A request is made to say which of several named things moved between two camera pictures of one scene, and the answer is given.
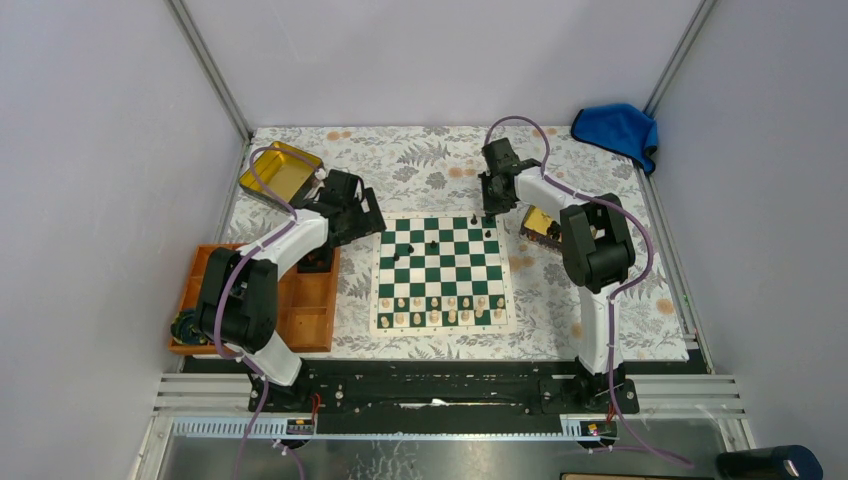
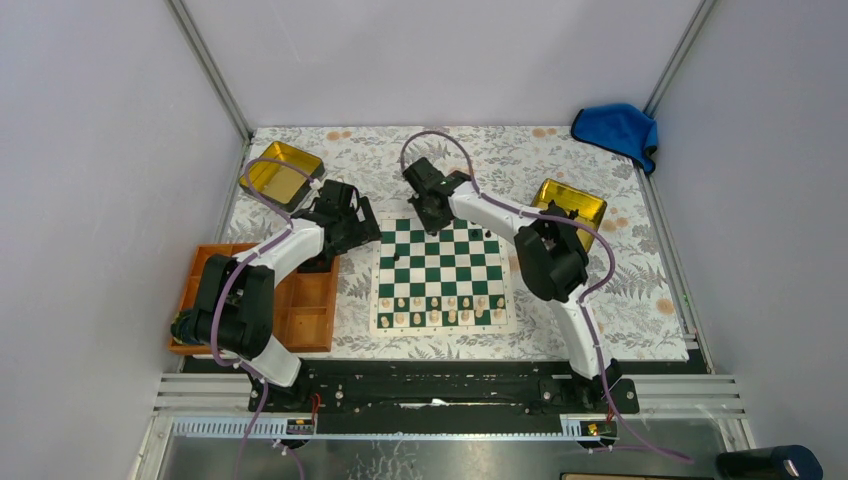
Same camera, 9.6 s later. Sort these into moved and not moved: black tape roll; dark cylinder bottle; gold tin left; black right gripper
Moved: black right gripper
Not moved: dark cylinder bottle; black tape roll; gold tin left
